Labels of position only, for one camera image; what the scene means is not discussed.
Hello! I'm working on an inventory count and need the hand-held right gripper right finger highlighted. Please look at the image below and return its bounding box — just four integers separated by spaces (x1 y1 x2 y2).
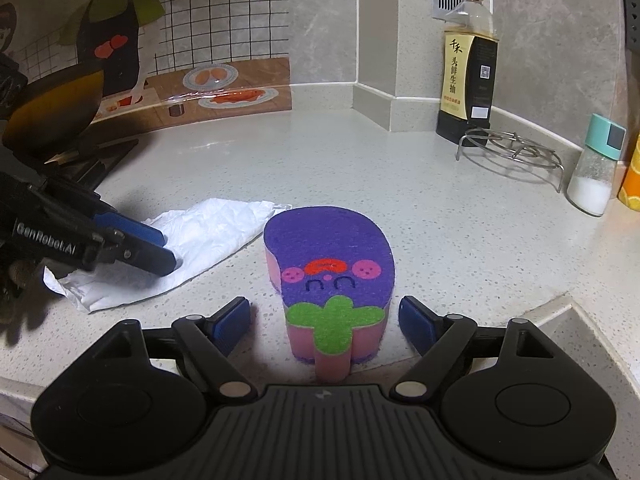
392 295 546 401

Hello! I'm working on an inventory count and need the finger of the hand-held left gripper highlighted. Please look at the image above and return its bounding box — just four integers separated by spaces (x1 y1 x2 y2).
112 240 177 277
95 211 168 248

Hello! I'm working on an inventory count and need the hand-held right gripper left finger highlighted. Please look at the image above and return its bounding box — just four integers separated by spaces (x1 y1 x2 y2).
107 296 256 402

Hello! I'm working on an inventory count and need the purple pink cartoon sponge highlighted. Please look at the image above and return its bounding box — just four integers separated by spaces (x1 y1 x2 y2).
263 206 396 382

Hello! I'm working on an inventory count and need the person's left hand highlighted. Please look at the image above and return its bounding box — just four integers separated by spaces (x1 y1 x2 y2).
0 255 46 346

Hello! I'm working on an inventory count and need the black wok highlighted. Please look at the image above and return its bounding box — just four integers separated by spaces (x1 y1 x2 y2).
0 62 106 158

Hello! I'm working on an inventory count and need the teal capped salt shaker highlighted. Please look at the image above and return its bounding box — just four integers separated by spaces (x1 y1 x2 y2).
566 113 627 218

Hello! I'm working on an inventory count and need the soy sauce bottle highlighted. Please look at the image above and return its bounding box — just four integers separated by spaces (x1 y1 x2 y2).
436 0 500 147

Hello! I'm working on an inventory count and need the orange seasoning packet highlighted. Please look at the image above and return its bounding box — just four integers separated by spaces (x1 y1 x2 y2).
618 132 640 211

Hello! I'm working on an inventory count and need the round metal wire trivet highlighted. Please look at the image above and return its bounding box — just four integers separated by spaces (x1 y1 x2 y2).
455 127 565 193

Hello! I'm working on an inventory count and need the cartoon cook wall poster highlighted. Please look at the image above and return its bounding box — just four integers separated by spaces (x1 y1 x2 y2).
0 0 293 133

